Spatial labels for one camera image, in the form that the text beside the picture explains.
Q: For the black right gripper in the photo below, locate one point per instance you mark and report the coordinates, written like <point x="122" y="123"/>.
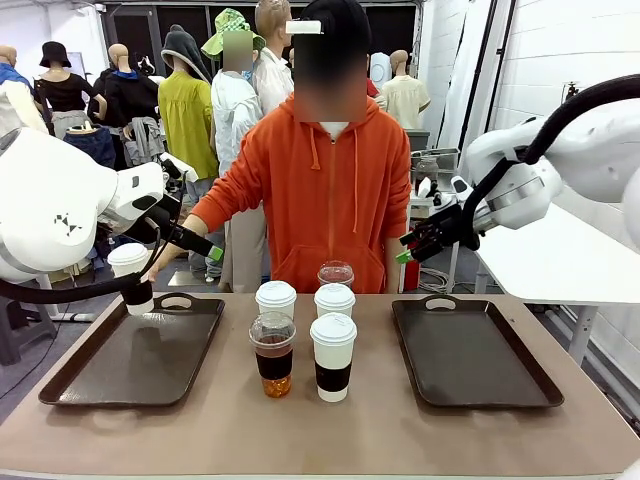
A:
<point x="452" y="227"/>

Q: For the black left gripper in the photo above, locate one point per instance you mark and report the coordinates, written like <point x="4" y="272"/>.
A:
<point x="165" y="220"/>

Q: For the white paper cup black sleeve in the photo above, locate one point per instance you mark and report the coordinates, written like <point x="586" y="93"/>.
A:
<point x="333" y="350"/>
<point x="334" y="302"/>
<point x="127" y="260"/>
<point x="275" y="300"/>

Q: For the clear dome-lid cup amber drink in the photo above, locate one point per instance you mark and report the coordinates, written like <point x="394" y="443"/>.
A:
<point x="272" y="360"/>

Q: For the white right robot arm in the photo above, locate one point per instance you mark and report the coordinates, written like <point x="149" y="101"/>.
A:
<point x="590" y="165"/>

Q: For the person's right forearm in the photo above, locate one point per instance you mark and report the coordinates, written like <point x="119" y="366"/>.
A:
<point x="172" y="252"/>

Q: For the person's left forearm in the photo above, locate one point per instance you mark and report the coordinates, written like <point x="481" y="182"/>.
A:
<point x="393" y="267"/>

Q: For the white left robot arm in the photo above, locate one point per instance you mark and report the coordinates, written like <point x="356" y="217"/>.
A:
<point x="50" y="200"/>

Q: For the dark brown serving tray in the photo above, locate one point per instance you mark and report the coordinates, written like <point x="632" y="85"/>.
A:
<point x="135" y="360"/>
<point x="465" y="355"/>

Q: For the person's right hand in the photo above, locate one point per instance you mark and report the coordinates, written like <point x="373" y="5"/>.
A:
<point x="151" y="274"/>

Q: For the red fire extinguisher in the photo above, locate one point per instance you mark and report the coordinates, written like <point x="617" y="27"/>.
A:
<point x="410" y="277"/>

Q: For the clear dome-lid cup reddish drink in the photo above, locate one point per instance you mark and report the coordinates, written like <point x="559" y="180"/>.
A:
<point x="336" y="275"/>

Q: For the person in orange hoodie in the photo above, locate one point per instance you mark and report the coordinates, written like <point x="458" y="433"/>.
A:
<point x="330" y="200"/>

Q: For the white side table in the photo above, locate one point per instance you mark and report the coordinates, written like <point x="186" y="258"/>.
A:
<point x="550" y="260"/>

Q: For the mannequin grey hood yellow-green top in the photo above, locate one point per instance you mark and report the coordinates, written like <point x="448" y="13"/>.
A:
<point x="187" y="115"/>

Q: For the figure green hat white coat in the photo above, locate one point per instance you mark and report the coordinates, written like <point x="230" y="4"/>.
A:
<point x="235" y="115"/>

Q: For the mannequin in cream shirt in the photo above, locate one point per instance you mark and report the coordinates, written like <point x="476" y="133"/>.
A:
<point x="405" y="100"/>

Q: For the torso mannequin in blue jeans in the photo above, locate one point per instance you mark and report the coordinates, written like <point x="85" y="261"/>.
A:
<point x="95" y="142"/>

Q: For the bald mannequin in black jacket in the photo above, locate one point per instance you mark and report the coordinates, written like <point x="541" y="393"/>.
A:
<point x="127" y="95"/>

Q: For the blond mannequin in white shirt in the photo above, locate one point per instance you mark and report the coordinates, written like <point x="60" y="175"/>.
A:
<point x="272" y="75"/>

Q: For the grey plastic stool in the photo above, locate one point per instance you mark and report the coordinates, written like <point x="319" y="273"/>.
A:
<point x="22" y="325"/>

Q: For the mannequin with black hat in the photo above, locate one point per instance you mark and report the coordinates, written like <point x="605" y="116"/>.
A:
<point x="62" y="90"/>

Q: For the black cap with white label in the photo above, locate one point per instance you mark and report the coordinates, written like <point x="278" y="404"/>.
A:
<point x="340" y="15"/>

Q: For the mannequin in blue white jacket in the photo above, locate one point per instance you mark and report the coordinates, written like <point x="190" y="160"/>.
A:
<point x="12" y="85"/>

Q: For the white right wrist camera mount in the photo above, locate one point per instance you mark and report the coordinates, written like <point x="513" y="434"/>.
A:
<point x="460" y="187"/>

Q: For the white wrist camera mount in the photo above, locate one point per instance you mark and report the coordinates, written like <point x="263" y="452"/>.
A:
<point x="175" y="165"/>
<point x="460" y="187"/>

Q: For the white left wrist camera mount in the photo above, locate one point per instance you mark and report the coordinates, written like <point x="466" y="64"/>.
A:
<point x="175" y="165"/>

